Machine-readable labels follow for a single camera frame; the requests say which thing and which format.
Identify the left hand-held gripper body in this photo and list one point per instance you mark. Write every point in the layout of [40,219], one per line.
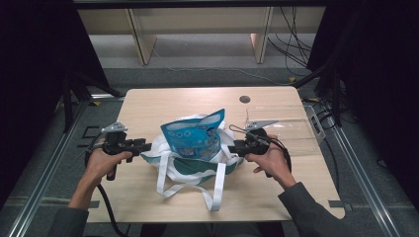
[115,144]

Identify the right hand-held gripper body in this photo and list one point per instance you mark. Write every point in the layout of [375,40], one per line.
[257,141]

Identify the blue snack packet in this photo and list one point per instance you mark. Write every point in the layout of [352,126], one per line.
[194,135]

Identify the white printed tote bag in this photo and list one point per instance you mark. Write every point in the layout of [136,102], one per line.
[194,171]

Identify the person's left hand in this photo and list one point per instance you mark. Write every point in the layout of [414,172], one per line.
[102,164]

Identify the person's right hand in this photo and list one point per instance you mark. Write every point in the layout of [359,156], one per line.
[273,161]

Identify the clear acrylic sheet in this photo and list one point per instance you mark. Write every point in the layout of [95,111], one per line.
[290,138]

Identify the black metal stand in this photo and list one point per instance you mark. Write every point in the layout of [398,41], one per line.
[335,95]
[68,102]

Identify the black curtain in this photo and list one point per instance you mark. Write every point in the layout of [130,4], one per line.
[382,82]
[33,82]

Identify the wooden shelf unit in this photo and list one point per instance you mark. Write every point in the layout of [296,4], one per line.
[197,19]

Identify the aluminium floor rail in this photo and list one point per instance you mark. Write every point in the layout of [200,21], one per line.
[362,184]
[42,184]

